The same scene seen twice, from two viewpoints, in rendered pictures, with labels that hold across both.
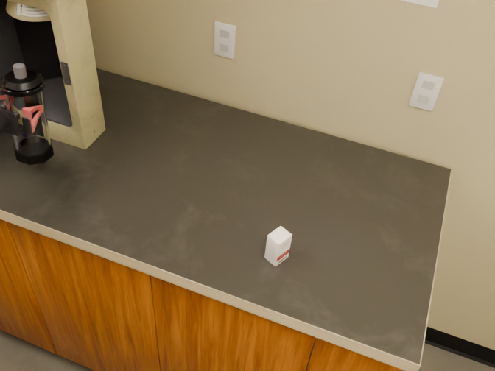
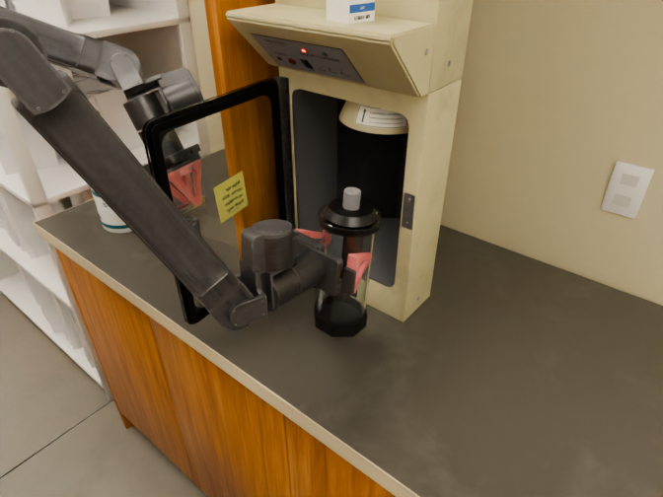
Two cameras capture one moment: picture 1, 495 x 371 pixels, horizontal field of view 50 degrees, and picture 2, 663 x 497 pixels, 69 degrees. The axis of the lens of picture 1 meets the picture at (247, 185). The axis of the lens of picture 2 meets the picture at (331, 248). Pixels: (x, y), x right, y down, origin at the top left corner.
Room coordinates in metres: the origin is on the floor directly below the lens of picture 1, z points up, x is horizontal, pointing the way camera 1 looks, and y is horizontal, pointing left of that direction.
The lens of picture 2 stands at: (0.43, 0.36, 1.63)
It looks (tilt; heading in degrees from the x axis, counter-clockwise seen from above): 34 degrees down; 21
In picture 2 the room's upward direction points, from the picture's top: straight up
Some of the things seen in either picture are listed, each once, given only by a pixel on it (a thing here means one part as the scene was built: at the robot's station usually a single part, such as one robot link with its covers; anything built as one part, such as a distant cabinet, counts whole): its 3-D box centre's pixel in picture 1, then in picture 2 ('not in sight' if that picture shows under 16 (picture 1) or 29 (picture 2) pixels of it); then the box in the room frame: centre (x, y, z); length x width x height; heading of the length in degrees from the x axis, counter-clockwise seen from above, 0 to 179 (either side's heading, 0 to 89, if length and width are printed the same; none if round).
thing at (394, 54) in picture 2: not in sight; (324, 51); (1.17, 0.66, 1.46); 0.32 x 0.12 x 0.10; 72
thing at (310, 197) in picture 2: (49, 42); (379, 170); (1.34, 0.61, 1.19); 0.26 x 0.24 x 0.35; 72
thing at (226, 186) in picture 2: not in sight; (231, 203); (1.11, 0.83, 1.19); 0.30 x 0.01 x 0.40; 167
